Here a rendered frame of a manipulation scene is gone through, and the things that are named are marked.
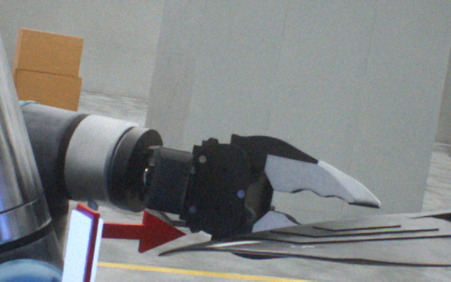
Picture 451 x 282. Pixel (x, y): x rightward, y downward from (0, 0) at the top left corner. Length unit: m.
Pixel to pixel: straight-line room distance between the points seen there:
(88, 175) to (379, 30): 6.43
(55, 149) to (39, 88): 7.85
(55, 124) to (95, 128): 0.04
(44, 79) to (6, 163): 7.95
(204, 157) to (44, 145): 0.14
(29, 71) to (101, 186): 7.86
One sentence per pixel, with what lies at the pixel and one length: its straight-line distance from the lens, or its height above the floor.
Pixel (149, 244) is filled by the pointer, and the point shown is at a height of 1.17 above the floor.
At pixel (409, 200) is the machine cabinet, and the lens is 7.42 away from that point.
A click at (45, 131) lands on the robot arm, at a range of 0.79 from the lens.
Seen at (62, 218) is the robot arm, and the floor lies 1.12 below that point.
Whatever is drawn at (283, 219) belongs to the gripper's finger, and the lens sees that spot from 0.71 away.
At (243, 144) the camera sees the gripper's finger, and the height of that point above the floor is 1.22.
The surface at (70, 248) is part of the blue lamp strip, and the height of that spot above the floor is 1.17.
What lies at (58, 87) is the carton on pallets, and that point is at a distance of 8.64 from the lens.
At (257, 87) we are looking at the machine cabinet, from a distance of 6.82.
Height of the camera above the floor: 1.29
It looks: 5 degrees down
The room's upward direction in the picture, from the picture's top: 9 degrees clockwise
